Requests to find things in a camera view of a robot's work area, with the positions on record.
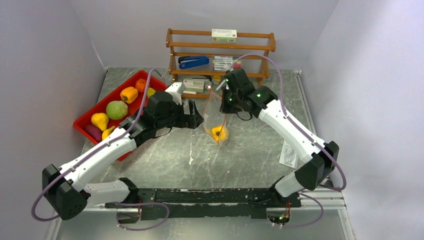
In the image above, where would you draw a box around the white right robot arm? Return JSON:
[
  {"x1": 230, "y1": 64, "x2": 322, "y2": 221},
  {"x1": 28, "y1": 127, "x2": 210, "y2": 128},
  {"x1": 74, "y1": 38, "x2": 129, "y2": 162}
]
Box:
[{"x1": 220, "y1": 68, "x2": 339, "y2": 207}]

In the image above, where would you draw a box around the purple eggplant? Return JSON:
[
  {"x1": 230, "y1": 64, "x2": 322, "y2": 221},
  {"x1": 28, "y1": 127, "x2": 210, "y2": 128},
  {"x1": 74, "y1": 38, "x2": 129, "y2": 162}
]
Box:
[{"x1": 83, "y1": 124, "x2": 103, "y2": 143}]

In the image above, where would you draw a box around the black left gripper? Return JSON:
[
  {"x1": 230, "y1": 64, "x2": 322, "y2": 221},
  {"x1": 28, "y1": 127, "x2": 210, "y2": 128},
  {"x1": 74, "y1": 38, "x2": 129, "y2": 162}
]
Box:
[{"x1": 156, "y1": 99, "x2": 204, "y2": 130}]

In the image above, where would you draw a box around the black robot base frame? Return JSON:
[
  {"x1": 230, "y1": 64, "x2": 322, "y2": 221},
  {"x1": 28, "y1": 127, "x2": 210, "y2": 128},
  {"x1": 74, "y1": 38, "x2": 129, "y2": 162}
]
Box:
[{"x1": 105, "y1": 177, "x2": 301, "y2": 220}]

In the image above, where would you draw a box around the yellow orange bell pepper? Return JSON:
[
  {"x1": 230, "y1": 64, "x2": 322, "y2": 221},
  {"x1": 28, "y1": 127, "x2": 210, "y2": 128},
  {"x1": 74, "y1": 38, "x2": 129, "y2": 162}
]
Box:
[{"x1": 120, "y1": 86, "x2": 139, "y2": 104}]

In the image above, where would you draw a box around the pack of coloured markers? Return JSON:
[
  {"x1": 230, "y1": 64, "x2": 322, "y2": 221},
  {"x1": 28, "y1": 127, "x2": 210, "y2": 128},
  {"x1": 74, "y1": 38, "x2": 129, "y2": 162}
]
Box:
[{"x1": 212, "y1": 56, "x2": 242, "y2": 72}]

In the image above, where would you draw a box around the green white marker pen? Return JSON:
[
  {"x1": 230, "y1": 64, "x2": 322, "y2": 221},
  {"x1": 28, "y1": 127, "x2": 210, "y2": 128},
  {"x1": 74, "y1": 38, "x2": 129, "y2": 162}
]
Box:
[{"x1": 215, "y1": 78, "x2": 227, "y2": 91}]

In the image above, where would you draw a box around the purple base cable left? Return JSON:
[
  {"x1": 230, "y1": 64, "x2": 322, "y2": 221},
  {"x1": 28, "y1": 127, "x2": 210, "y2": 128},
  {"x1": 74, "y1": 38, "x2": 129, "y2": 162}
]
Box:
[{"x1": 105, "y1": 202, "x2": 170, "y2": 232}]

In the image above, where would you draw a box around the white staples box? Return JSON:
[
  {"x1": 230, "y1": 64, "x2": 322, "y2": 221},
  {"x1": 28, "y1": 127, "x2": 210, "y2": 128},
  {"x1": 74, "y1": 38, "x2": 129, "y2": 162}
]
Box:
[{"x1": 182, "y1": 78, "x2": 205, "y2": 93}]

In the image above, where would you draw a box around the blue stapler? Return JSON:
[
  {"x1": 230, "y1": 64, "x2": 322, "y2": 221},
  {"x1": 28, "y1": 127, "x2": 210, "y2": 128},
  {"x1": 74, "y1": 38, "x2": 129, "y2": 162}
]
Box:
[{"x1": 177, "y1": 55, "x2": 210, "y2": 70}]

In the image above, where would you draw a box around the white box on top shelf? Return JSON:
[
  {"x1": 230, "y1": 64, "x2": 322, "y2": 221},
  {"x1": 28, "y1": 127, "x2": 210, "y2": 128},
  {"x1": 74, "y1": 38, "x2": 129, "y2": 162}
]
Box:
[{"x1": 211, "y1": 28, "x2": 238, "y2": 43}]

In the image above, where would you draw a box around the clear zip top bag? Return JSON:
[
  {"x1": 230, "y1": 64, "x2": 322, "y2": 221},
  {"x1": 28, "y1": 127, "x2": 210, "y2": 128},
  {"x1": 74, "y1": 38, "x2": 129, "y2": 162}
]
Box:
[{"x1": 202, "y1": 88, "x2": 228, "y2": 146}]

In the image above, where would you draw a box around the yellow banana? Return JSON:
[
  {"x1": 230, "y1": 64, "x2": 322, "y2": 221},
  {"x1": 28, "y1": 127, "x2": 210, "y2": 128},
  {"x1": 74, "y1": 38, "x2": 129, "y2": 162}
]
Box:
[{"x1": 101, "y1": 126, "x2": 116, "y2": 141}]

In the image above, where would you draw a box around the yellow pear squash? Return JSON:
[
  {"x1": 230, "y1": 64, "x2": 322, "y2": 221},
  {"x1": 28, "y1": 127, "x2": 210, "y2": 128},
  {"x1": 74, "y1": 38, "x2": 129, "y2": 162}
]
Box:
[{"x1": 91, "y1": 112, "x2": 109, "y2": 132}]

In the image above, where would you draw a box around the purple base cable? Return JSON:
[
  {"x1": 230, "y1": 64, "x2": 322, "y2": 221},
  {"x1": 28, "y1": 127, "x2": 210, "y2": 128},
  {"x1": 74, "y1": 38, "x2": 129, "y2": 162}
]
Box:
[
  {"x1": 271, "y1": 192, "x2": 325, "y2": 230},
  {"x1": 105, "y1": 202, "x2": 170, "y2": 232}
]

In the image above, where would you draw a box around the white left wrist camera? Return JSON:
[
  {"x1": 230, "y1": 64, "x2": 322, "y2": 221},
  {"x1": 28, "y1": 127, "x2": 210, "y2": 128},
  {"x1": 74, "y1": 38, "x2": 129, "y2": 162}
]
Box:
[{"x1": 165, "y1": 82, "x2": 186, "y2": 105}]

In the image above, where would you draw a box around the orange red pepper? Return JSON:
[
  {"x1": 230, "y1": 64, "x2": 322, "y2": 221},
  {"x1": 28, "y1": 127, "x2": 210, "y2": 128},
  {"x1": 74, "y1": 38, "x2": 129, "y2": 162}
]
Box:
[{"x1": 134, "y1": 78, "x2": 147, "y2": 93}]

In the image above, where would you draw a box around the green round cabbage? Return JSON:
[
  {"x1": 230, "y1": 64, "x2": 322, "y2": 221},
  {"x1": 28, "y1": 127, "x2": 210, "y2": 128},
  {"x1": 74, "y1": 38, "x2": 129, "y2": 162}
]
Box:
[{"x1": 106, "y1": 100, "x2": 128, "y2": 120}]

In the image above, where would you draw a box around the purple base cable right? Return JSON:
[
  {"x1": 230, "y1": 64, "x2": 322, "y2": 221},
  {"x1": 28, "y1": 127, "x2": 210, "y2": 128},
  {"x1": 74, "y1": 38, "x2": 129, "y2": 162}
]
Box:
[{"x1": 271, "y1": 192, "x2": 325, "y2": 230}]

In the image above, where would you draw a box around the wooden three-tier shelf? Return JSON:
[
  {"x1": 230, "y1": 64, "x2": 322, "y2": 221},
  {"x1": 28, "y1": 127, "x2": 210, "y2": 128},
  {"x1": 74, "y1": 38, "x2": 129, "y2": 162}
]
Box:
[{"x1": 165, "y1": 28, "x2": 277, "y2": 86}]

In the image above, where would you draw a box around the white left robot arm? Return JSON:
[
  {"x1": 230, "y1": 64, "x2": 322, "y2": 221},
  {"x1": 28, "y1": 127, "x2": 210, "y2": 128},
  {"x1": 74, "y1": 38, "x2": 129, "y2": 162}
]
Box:
[{"x1": 42, "y1": 91, "x2": 204, "y2": 220}]

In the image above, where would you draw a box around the yellow green mango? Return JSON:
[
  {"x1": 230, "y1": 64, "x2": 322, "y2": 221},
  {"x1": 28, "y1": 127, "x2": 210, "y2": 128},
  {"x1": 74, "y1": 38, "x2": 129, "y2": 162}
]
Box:
[{"x1": 147, "y1": 87, "x2": 156, "y2": 98}]

